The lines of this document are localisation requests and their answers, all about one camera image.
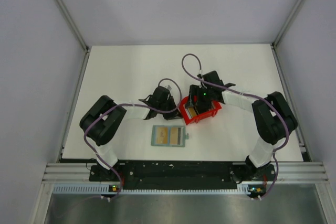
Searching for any left aluminium frame post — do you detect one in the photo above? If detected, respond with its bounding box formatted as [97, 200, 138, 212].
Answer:
[54, 0, 89, 52]

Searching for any stack of credit cards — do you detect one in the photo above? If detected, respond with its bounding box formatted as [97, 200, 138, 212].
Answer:
[185, 107, 198, 119]

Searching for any right aluminium frame post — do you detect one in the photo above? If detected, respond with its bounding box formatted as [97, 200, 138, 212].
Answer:
[272, 0, 306, 48]

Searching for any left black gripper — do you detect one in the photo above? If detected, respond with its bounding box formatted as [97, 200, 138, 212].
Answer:
[157, 95, 183, 120]

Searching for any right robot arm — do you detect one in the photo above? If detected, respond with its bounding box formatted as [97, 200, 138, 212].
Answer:
[184, 71, 298, 183]

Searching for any grey slotted cable duct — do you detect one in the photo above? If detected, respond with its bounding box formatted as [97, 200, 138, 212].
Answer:
[53, 184, 256, 195]

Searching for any aluminium frame post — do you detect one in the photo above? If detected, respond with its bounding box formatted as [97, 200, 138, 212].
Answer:
[272, 0, 306, 48]
[54, 0, 89, 52]

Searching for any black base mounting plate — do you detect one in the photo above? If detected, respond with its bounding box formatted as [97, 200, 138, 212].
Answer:
[89, 160, 275, 190]

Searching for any red plastic bin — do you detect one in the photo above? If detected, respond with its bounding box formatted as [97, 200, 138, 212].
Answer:
[179, 97, 222, 125]

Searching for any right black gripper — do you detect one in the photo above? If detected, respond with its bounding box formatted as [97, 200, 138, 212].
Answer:
[185, 85, 213, 110]

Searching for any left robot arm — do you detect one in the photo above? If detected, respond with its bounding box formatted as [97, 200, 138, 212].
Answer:
[79, 85, 182, 180]

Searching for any aluminium front rail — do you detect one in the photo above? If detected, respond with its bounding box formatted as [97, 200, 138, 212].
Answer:
[42, 162, 329, 184]

